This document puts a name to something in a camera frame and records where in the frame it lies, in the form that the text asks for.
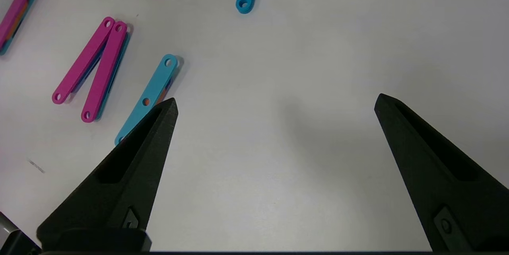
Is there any long pink bar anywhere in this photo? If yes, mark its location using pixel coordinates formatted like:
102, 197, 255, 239
0, 0, 39, 56
81, 21, 130, 123
52, 17, 116, 105

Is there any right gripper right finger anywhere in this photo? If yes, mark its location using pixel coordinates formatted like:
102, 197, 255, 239
374, 93, 509, 255

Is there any long blue bar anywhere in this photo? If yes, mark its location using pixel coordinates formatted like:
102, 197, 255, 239
115, 54, 179, 146

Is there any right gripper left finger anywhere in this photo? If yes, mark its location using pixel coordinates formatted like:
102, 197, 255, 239
36, 98, 179, 252

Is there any grey black robot chassis corner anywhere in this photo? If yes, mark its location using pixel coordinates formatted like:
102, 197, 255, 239
0, 211, 42, 255

